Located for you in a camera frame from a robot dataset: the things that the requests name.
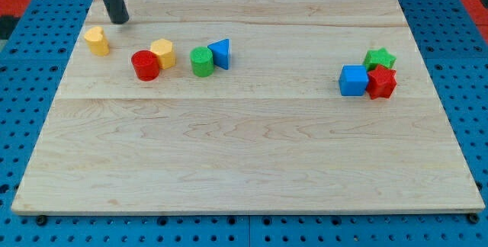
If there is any blue cube block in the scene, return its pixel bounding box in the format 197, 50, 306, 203
339, 65, 369, 96

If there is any yellow heart block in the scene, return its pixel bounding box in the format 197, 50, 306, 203
83, 26, 110, 56

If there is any yellow hexagon block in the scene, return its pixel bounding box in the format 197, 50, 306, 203
150, 39, 176, 69

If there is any green cylinder block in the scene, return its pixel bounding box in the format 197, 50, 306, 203
190, 47, 214, 77

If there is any red star block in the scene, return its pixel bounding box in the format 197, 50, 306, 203
366, 65, 397, 100

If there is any red cylinder block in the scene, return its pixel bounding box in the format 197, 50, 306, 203
131, 50, 159, 81

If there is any green star block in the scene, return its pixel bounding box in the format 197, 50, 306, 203
362, 47, 397, 72

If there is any blue triangle block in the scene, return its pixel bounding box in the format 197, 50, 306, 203
207, 39, 230, 70

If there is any blue pegboard base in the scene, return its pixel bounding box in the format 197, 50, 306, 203
1, 0, 487, 246

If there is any wooden board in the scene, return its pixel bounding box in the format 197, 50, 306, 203
11, 0, 485, 216

